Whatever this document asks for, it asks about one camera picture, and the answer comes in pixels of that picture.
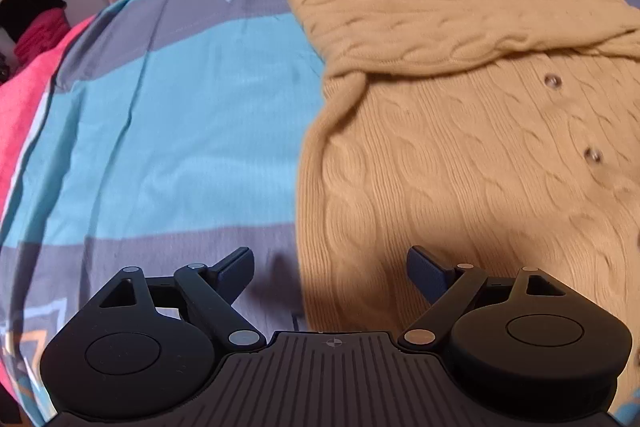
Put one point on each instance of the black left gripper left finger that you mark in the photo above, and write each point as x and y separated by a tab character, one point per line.
209	293

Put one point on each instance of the dark hanging clothes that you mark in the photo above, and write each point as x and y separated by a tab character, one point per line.
27	1

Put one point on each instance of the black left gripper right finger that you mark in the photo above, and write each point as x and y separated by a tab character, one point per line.
449	291

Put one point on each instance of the red fleece blanket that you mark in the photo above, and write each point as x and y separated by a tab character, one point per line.
23	98

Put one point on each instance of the tan cable-knit sweater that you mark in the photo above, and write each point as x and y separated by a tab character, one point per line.
502	133

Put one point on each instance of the blue grey patterned bedsheet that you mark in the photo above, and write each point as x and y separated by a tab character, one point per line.
169	133

